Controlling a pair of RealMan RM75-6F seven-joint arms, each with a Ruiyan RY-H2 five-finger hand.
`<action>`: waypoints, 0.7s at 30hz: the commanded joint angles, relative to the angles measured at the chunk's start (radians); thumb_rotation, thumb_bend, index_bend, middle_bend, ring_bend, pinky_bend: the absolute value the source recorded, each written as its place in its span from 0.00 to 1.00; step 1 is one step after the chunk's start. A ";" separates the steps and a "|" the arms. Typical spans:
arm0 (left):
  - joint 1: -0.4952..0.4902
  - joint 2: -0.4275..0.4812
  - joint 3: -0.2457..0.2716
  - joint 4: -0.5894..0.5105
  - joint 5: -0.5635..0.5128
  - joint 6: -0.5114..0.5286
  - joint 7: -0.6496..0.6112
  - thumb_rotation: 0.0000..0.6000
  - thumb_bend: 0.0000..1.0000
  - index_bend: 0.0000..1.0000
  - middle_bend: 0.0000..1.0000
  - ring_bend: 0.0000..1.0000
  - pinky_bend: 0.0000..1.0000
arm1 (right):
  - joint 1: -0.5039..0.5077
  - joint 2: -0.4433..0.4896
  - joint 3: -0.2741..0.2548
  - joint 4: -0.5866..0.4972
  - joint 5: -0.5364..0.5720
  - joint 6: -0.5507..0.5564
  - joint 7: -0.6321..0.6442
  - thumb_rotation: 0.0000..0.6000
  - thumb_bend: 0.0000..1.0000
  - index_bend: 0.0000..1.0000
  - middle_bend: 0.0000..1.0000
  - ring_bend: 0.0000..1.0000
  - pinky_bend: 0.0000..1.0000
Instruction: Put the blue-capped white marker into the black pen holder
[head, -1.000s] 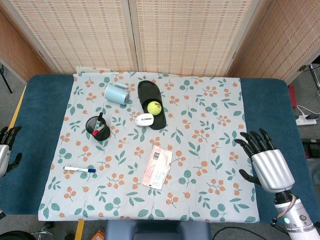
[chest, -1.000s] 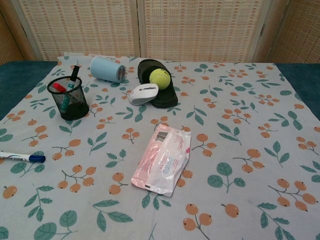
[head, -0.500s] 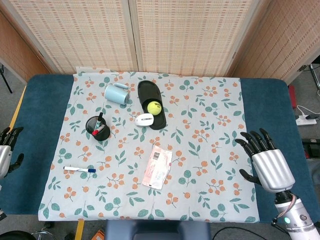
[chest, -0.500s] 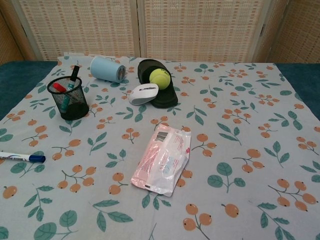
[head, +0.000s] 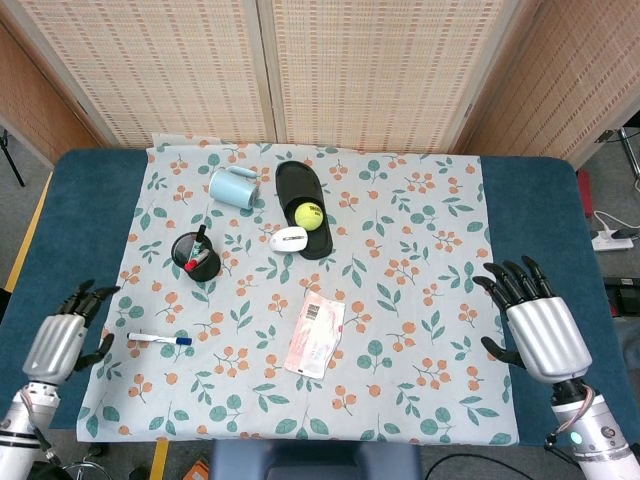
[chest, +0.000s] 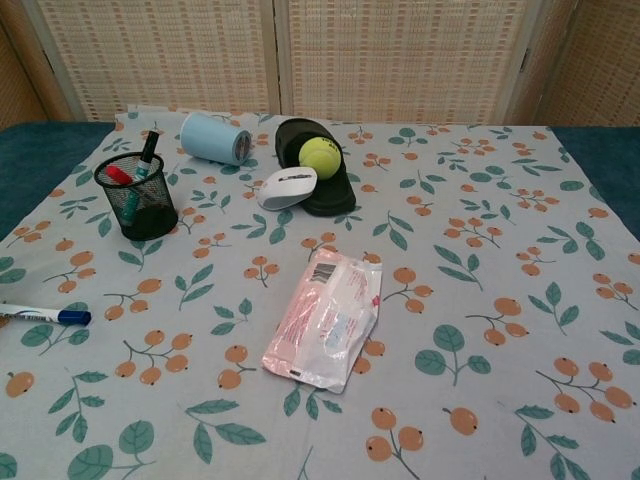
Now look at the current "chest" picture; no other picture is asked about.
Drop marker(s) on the red marker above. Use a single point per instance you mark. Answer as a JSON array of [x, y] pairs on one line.
[[119, 174]]

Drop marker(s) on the floral printed tablecloth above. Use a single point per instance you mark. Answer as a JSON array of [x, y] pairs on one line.
[[450, 300]]

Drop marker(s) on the white computer mouse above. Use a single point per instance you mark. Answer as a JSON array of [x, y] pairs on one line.
[[287, 189]]

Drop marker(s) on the blue capped white marker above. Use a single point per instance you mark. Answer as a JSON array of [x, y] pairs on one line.
[[45, 317]]

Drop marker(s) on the woven bamboo folding screen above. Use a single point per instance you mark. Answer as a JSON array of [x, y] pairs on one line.
[[350, 55]]

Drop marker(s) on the black mesh pen holder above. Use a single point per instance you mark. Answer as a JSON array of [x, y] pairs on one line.
[[145, 205]]

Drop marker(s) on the light blue tape roll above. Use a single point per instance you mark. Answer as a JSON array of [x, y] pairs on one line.
[[212, 139]]

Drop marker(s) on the pink white plastic package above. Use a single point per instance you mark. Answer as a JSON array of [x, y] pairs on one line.
[[325, 320]]

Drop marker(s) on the black slipper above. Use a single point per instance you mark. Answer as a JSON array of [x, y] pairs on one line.
[[330, 197]]

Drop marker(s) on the yellow tennis ball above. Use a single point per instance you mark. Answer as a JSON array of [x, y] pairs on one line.
[[320, 157]]

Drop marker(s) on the green black marker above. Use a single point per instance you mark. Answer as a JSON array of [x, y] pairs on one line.
[[145, 155]]

